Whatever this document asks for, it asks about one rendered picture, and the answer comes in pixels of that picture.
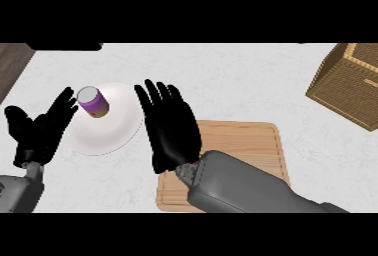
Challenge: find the white round plate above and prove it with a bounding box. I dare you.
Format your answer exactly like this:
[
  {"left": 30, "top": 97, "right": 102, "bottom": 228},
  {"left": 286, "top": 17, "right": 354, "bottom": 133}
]
[{"left": 64, "top": 81, "right": 146, "bottom": 157}]

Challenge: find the black appliance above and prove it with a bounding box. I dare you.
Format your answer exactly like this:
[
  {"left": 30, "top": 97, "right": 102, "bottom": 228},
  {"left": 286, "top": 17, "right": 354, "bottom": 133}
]
[{"left": 27, "top": 43, "right": 103, "bottom": 52}]

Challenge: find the wooden cutting board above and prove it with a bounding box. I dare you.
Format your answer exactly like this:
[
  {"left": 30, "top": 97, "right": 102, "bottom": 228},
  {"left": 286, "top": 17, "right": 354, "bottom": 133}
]
[{"left": 155, "top": 120, "right": 291, "bottom": 213}]

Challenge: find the dark brown wooden panel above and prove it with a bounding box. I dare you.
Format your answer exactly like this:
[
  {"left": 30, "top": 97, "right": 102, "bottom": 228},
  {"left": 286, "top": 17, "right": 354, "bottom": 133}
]
[{"left": 0, "top": 43, "right": 37, "bottom": 104}]

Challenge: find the purple can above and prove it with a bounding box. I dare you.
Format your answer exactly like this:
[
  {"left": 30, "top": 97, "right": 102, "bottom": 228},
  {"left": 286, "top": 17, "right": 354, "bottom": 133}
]
[{"left": 75, "top": 85, "right": 111, "bottom": 119}]

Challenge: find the brown wicker basket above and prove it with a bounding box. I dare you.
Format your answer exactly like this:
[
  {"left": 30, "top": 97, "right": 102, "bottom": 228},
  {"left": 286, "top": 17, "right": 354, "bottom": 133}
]
[{"left": 304, "top": 43, "right": 378, "bottom": 133}]

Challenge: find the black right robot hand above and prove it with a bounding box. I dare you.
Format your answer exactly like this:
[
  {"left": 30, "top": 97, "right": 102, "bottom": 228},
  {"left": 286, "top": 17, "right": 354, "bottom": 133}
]
[{"left": 133, "top": 78, "right": 204, "bottom": 175}]

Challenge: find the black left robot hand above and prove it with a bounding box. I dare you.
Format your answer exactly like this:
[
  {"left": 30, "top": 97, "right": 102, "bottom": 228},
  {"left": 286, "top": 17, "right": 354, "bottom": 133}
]
[{"left": 3, "top": 86, "right": 80, "bottom": 169}]

